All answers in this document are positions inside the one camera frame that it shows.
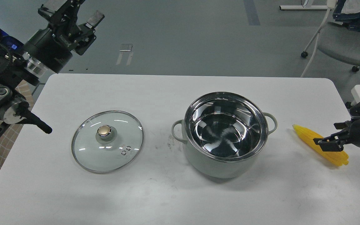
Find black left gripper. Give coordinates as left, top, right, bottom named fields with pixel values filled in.
left=24, top=0, right=105, bottom=73

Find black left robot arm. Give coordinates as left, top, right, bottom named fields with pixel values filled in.
left=0, top=0, right=105, bottom=137

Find grey office chair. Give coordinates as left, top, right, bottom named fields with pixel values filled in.
left=300, top=0, right=360, bottom=78

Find yellow corn cob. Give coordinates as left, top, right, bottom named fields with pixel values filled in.
left=292, top=124, right=349, bottom=167

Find glass pot lid gold knob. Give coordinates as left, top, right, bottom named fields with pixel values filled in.
left=71, top=111, right=144, bottom=174

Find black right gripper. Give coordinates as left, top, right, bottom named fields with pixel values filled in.
left=313, top=117, right=360, bottom=152

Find blue denim clothing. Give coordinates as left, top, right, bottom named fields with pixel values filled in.
left=332, top=0, right=360, bottom=32

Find white table leg base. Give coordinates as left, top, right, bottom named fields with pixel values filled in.
left=279, top=5, right=328, bottom=10

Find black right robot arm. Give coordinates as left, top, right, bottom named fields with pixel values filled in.
left=313, top=102, right=360, bottom=152

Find grey-green steel pot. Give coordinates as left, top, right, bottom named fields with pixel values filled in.
left=171, top=92, right=278, bottom=178

